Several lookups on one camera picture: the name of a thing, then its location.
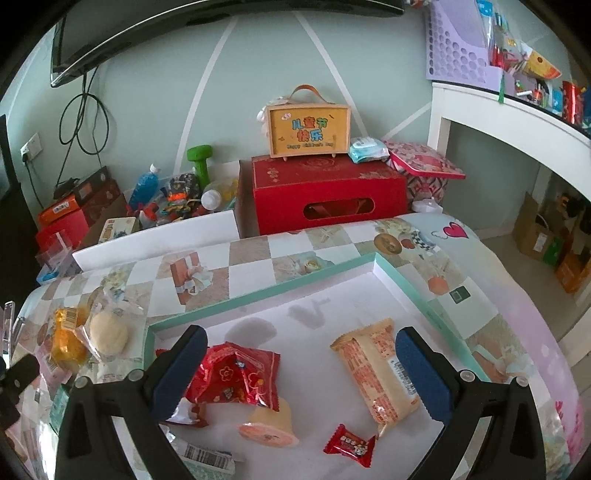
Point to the pale jelly cup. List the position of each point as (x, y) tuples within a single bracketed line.
[(268, 427)]

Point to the large red box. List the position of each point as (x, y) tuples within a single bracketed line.
[(323, 184)]

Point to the pile of colourful toys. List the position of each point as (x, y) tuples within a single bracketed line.
[(180, 194)]

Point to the black power adapter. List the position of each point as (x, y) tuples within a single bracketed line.
[(67, 188)]

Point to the red flower snack packet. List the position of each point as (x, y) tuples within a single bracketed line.
[(235, 376)]

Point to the white wall socket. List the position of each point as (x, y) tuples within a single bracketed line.
[(32, 146)]

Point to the blue bottle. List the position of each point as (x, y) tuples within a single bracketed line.
[(145, 189)]

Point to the black television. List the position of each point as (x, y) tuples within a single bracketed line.
[(69, 55)]

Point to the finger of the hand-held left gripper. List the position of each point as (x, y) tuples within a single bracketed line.
[(23, 376), (9, 410)]

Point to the yellow card game box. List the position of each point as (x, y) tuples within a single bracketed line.
[(117, 229)]

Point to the teal snack packet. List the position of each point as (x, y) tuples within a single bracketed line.
[(60, 406)]

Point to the red white-print snack packet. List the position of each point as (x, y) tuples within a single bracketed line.
[(189, 415)]

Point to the stack of red orange boxes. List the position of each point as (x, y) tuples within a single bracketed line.
[(60, 235)]

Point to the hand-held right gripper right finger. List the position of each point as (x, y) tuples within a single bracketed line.
[(425, 378)]

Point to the small white plastic object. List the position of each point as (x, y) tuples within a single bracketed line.
[(427, 205)]

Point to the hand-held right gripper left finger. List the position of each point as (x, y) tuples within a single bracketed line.
[(180, 369)]

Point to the clear bottle white cap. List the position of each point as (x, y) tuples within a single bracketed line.
[(212, 199)]

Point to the round bun in clear packet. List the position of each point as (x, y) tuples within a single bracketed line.
[(108, 334)]

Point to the beige snack packet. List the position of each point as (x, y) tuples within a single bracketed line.
[(369, 369)]

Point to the green dumbbell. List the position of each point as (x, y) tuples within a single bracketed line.
[(201, 161)]

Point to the orange snack packet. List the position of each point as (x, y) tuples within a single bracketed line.
[(69, 341)]

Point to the green box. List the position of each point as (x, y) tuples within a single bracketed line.
[(551, 251)]

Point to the teal-edged white tray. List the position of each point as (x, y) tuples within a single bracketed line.
[(300, 369)]

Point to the pink patterned box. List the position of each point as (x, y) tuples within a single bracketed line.
[(425, 161)]

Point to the wet wipes packet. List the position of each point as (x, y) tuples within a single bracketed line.
[(367, 150)]

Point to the clear plastic box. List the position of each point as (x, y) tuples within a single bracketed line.
[(57, 251)]

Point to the brown cardboard box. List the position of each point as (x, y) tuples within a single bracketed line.
[(531, 230)]

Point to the purple file rack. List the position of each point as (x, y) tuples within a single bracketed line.
[(457, 46)]

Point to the orange and brown box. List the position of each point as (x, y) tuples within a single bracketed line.
[(57, 212)]

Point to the small red candy packet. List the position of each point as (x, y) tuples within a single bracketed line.
[(348, 445)]

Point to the pale printed bread packet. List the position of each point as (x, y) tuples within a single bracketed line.
[(207, 457)]

